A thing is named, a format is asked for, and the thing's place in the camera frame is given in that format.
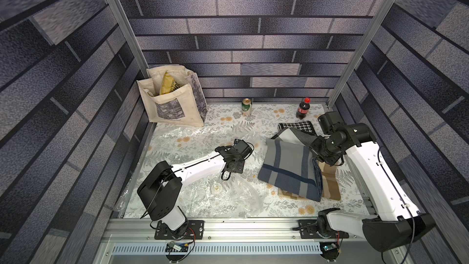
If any black white houndstooth scarf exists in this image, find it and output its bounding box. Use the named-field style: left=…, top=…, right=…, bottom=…
left=278, top=121, right=317, bottom=135

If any clear plastic vacuum bag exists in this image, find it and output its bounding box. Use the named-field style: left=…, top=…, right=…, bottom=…
left=114, top=121, right=267, bottom=218

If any brown plaid scarf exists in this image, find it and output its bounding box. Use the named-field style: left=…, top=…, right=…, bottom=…
left=278, top=162, right=341, bottom=201

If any blue grey plaid scarf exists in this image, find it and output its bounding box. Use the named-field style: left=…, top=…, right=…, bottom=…
left=258, top=139, right=323, bottom=202

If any grey white scarf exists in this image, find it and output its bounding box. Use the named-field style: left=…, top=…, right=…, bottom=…
left=272, top=128, right=318, bottom=147

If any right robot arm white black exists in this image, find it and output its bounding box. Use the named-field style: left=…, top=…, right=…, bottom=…
left=310, top=111, right=436, bottom=253

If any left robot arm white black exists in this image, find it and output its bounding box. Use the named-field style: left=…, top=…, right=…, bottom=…
left=138, top=139, right=254, bottom=233

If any cream canvas tote bag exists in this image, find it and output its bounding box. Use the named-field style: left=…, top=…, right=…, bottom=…
left=136, top=65, right=208, bottom=127

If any cola bottle red cap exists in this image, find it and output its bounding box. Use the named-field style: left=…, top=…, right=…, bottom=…
left=296, top=98, right=310, bottom=120

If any green beverage can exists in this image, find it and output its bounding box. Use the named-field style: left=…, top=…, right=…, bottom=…
left=241, top=99, right=252, bottom=116

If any yellow snack packet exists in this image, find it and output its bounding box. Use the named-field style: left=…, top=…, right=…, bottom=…
left=160, top=72, right=181, bottom=95

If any right circuit board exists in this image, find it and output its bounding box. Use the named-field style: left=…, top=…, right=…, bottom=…
left=320, top=243, right=340, bottom=262

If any circuit board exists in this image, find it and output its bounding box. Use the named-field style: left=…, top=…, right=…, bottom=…
left=320, top=243, right=340, bottom=262
left=165, top=242, right=189, bottom=254

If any left circuit board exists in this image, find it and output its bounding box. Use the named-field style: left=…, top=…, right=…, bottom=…
left=165, top=242, right=189, bottom=254

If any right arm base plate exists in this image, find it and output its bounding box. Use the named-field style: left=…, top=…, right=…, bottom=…
left=292, top=219, right=350, bottom=240

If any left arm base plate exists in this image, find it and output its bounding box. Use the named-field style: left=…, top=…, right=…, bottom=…
left=151, top=220, right=205, bottom=240

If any aluminium front rail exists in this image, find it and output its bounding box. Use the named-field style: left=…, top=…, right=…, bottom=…
left=104, top=217, right=402, bottom=243

